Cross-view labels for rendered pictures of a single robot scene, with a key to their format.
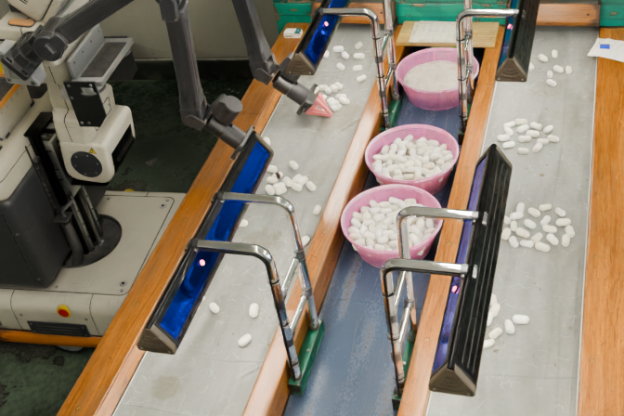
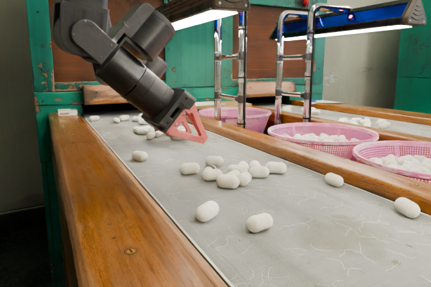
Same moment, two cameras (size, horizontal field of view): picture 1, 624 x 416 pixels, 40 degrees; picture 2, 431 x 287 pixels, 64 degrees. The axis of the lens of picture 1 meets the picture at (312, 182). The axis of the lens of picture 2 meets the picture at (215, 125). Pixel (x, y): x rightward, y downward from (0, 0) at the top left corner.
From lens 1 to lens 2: 2.13 m
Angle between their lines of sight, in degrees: 52
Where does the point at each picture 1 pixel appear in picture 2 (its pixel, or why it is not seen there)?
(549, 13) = (269, 88)
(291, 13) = (54, 103)
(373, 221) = not seen: hidden behind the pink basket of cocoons
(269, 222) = (295, 211)
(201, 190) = (106, 203)
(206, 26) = not seen: outside the picture
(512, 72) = (418, 13)
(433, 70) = not seen: hidden behind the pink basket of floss
